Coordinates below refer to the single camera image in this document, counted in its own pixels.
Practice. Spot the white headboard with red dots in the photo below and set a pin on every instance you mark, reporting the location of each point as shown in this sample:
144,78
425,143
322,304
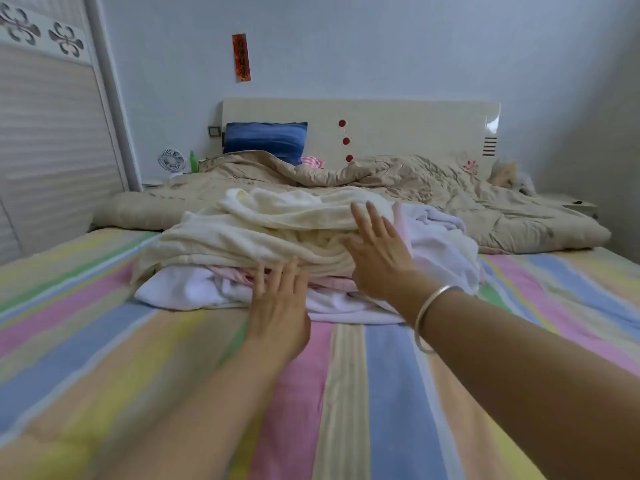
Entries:
420,130

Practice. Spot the person's right hand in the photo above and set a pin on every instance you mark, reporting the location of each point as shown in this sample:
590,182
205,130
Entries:
382,260

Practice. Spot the striped pastel bed sheet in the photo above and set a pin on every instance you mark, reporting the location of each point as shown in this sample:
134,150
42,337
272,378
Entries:
390,395

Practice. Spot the person's left forearm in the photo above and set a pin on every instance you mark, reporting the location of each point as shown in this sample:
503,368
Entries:
210,420

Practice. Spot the green bottle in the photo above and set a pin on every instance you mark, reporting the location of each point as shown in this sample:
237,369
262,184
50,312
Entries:
194,163

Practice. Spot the beige quilt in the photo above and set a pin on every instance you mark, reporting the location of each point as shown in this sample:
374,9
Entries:
520,220

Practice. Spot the cream plush toy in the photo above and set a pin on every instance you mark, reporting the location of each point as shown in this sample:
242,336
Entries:
508,177

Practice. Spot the pink patterned pillow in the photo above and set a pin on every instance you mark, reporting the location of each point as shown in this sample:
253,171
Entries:
313,163

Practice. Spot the pink towel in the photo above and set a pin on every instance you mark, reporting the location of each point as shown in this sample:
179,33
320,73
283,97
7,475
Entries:
330,285

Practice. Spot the red wall hanging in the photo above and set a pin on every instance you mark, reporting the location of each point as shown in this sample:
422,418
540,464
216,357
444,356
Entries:
241,57

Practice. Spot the wall switch plate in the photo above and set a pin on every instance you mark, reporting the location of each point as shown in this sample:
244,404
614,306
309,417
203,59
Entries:
214,131

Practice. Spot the cream white towel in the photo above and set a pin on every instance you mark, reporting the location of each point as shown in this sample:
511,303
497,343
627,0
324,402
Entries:
250,230

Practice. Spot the white nightstand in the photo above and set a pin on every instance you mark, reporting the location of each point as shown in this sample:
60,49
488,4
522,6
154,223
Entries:
575,205

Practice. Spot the small white desk fan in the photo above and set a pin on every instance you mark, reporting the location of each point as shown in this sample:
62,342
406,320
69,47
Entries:
171,161

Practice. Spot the person's right forearm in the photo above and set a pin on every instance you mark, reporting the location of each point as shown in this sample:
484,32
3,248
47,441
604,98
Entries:
530,385

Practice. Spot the blue pillow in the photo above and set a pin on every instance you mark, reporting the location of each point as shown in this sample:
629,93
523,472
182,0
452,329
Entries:
265,140

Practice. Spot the person's left hand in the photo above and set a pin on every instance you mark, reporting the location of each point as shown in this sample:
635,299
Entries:
278,320

